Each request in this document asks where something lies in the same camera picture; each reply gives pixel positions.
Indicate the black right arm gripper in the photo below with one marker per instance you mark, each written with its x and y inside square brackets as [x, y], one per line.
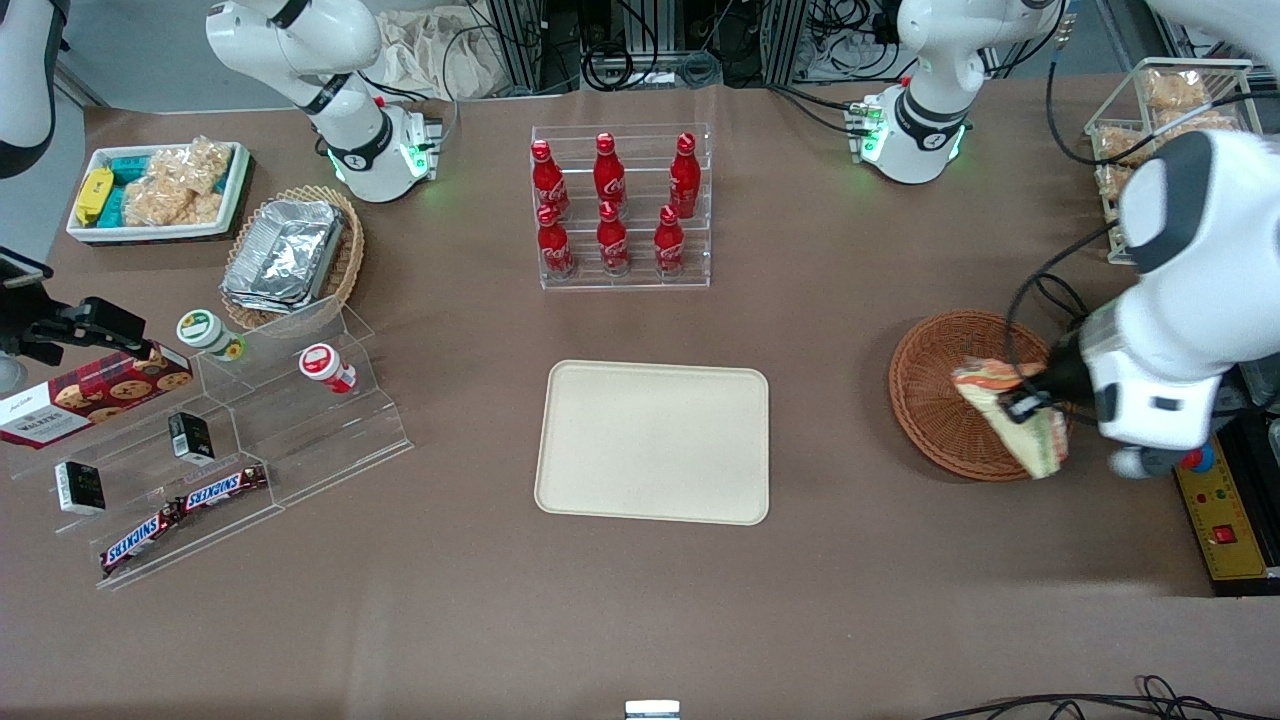
[28, 322]

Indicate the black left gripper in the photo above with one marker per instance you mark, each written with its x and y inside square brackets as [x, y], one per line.
[1064, 378]

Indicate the triangular sandwich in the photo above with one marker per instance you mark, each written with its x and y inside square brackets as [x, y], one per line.
[1030, 445]

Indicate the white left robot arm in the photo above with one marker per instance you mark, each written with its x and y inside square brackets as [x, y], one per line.
[1180, 330]

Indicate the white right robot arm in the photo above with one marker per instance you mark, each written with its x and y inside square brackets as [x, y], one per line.
[350, 140]

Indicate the brown round wicker basket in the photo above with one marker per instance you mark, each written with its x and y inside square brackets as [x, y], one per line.
[930, 400]

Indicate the oval tan wicker basket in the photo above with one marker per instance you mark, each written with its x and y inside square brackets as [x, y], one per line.
[350, 260]

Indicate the beige rectangular plastic tray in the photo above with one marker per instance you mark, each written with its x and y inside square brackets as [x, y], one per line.
[650, 440]

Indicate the red cookie box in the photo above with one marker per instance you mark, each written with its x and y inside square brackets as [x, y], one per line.
[95, 400]

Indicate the green lid white cup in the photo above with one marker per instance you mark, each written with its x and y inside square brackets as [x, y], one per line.
[205, 330]

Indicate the white rectangular snack bin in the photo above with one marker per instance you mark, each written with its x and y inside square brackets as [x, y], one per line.
[80, 232]

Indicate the teal snack packet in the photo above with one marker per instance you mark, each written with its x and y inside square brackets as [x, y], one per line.
[128, 168]
[113, 208]

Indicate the clear bag puffed rice snack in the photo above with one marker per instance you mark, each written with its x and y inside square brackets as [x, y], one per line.
[160, 203]
[195, 165]

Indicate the yellow snack packet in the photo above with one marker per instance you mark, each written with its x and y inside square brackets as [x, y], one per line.
[93, 195]

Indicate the small black box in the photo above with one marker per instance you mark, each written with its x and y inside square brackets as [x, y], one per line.
[80, 487]
[190, 437]

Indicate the aluminium foil container stack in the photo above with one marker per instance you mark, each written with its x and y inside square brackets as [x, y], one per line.
[285, 255]

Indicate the brown chocolate bar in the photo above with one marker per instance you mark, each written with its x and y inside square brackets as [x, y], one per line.
[140, 540]
[225, 487]

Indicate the red lid white cup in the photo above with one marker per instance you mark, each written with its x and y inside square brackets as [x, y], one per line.
[322, 363]

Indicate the clear acrylic step shelf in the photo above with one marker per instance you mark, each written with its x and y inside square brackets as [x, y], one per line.
[300, 440]

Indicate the clear bagged rice cracker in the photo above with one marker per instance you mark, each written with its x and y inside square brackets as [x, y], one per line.
[1115, 182]
[1125, 145]
[1175, 88]
[1200, 122]

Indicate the black sealing machine yellow panel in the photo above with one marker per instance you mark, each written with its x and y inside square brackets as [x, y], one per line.
[1225, 520]

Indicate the red cola bottle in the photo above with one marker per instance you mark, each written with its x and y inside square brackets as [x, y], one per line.
[685, 170]
[668, 240]
[553, 245]
[545, 175]
[612, 240]
[608, 170]

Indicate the clear acrylic bottle rack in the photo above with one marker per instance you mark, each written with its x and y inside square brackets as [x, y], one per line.
[640, 283]

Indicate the white crumpled cloth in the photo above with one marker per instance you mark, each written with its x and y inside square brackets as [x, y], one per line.
[430, 50]

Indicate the small white metal object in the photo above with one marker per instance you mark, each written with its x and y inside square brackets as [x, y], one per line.
[652, 710]

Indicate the aluminium profile frame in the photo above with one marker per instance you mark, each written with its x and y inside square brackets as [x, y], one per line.
[520, 40]

